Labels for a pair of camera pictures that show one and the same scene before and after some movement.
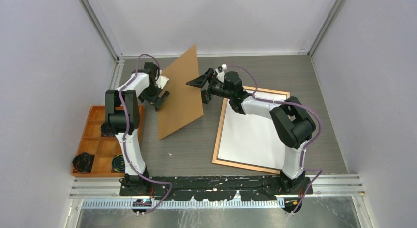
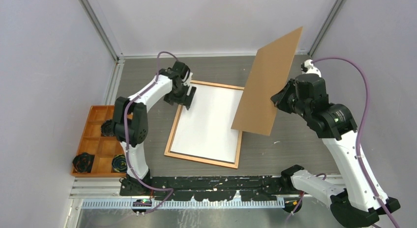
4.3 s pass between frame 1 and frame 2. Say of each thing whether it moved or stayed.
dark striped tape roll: stayed
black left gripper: moved
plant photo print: moved
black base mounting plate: stayed
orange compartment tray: stayed
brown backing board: moved
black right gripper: moved
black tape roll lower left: stayed
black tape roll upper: stayed
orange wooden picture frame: moved
